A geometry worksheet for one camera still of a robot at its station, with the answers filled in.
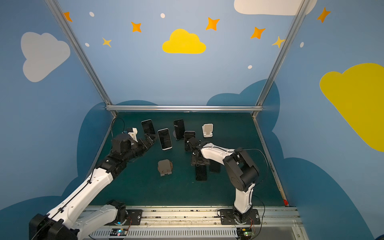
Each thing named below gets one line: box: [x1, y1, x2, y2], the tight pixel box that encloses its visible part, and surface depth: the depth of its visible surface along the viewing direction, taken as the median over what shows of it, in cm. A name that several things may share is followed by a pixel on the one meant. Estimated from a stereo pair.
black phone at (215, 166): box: [209, 160, 221, 173], surface depth 93 cm
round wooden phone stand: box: [157, 159, 173, 177], surface depth 90 cm
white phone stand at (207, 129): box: [202, 123, 214, 138], surface depth 109 cm
